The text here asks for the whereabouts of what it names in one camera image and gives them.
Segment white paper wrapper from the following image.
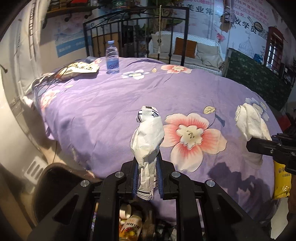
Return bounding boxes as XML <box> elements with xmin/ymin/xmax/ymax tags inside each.
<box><xmin>130</xmin><ymin>105</ymin><xmax>165</xmax><ymax>201</ymax></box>

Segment white tissue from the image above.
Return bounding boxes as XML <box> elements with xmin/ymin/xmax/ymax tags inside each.
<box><xmin>234</xmin><ymin>103</ymin><xmax>271</xmax><ymax>142</ymax></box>

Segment red paper coffee cup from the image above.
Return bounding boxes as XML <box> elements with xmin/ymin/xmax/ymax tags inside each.
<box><xmin>119</xmin><ymin>204</ymin><xmax>132</xmax><ymax>220</ymax></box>

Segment yellow white drink bottle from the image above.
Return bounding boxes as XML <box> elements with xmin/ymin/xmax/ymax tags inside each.
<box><xmin>119</xmin><ymin>215</ymin><xmax>142</xmax><ymax>241</ymax></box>

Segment dark round trash bin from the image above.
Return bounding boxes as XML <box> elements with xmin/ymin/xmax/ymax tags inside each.
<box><xmin>32</xmin><ymin>162</ymin><xmax>181</xmax><ymax>241</ymax></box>

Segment yellow snack packet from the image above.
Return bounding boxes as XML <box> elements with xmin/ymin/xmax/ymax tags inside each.
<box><xmin>273</xmin><ymin>161</ymin><xmax>291</xmax><ymax>200</ymax></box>

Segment green floral covered counter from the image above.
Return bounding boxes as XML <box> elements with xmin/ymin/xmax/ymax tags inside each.
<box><xmin>224</xmin><ymin>48</ymin><xmax>292</xmax><ymax>111</ymax></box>

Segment purple floral bed cover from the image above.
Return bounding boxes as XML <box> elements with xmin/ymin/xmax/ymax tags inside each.
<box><xmin>32</xmin><ymin>58</ymin><xmax>280</xmax><ymax>222</ymax></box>

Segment red phone booth cabinet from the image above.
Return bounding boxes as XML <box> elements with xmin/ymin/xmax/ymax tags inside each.
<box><xmin>264</xmin><ymin>27</ymin><xmax>284</xmax><ymax>72</ymax></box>

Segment white beauty machine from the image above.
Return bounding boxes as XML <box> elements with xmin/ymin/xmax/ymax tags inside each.
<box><xmin>1</xmin><ymin>67</ymin><xmax>48</xmax><ymax>193</ymax></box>

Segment white wicker swing sofa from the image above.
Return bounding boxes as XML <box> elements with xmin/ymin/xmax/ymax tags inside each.
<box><xmin>148</xmin><ymin>31</ymin><xmax>225</xmax><ymax>76</ymax></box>

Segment orange brown cushion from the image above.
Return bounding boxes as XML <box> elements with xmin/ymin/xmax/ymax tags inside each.
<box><xmin>173</xmin><ymin>37</ymin><xmax>198</xmax><ymax>59</ymax></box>

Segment clear water bottle blue label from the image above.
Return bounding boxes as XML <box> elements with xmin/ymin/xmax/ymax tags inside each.
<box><xmin>105</xmin><ymin>40</ymin><xmax>119</xmax><ymax>74</ymax></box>

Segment black iron bed frame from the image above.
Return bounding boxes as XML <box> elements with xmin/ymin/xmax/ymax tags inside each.
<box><xmin>83</xmin><ymin>5</ymin><xmax>190</xmax><ymax>58</ymax></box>

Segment wooden wall shelf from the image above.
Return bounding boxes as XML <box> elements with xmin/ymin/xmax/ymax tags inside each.
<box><xmin>42</xmin><ymin>6</ymin><xmax>99</xmax><ymax>29</ymax></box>

